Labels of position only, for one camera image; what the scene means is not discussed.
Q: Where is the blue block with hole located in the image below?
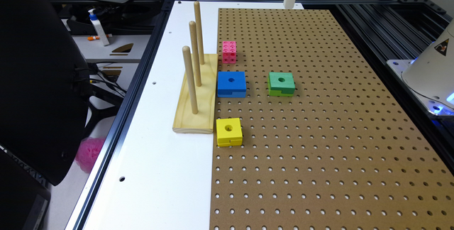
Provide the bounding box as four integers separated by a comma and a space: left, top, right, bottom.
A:
217, 72, 246, 98

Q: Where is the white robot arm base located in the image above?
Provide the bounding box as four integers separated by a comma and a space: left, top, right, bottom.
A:
387, 23, 453, 116

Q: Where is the green block with hole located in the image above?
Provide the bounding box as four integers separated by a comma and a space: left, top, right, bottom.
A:
267, 72, 295, 97

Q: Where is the yellow block with hole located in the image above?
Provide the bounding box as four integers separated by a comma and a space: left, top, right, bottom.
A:
216, 118, 243, 147

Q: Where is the pink perforated cube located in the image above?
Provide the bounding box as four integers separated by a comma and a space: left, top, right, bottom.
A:
222, 41, 237, 64

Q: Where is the far wooden peg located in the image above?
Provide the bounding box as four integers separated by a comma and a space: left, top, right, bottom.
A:
194, 1, 205, 65

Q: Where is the wooden peg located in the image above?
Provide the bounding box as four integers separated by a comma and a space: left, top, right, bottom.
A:
189, 21, 201, 87
182, 45, 199, 114
194, 1, 205, 65

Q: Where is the middle wooden peg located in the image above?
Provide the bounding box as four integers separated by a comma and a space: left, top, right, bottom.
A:
189, 21, 201, 87

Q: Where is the near wooden peg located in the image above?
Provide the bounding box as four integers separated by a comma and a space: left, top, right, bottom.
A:
182, 45, 199, 114

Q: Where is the brown pegboard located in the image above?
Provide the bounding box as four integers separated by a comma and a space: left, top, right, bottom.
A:
210, 9, 453, 229

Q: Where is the wooden peg stand base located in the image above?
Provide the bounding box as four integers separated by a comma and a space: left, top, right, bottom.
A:
172, 53, 219, 135

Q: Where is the orange marker pen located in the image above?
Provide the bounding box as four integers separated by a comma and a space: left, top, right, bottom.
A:
87, 34, 113, 41

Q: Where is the white sanitizer bottle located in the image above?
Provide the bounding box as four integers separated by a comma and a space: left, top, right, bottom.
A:
88, 9, 110, 46

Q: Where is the pink fluffy ball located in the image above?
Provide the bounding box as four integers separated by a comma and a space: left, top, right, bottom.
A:
75, 137, 106, 173

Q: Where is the black office chair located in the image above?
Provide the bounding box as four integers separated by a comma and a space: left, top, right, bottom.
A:
0, 0, 125, 230

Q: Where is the black aluminium table frame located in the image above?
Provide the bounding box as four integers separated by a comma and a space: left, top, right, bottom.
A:
67, 0, 453, 229

